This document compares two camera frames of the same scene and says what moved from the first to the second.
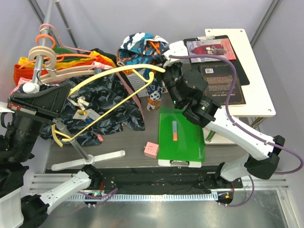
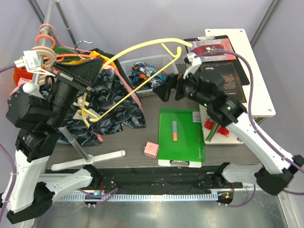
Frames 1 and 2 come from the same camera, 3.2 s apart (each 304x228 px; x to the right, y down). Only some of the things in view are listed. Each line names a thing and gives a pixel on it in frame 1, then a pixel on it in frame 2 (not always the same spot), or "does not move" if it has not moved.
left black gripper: x=47 y=103 to x=83 y=73
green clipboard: x=181 y=140 does not move
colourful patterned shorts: x=141 y=49 to x=141 y=73
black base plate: x=166 y=180 does not move
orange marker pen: x=175 y=130 does not move
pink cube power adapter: x=150 y=149 does not move
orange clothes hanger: x=62 y=55 does not move
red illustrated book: x=221 y=47 does not move
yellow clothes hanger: x=147 y=72 to x=174 y=57
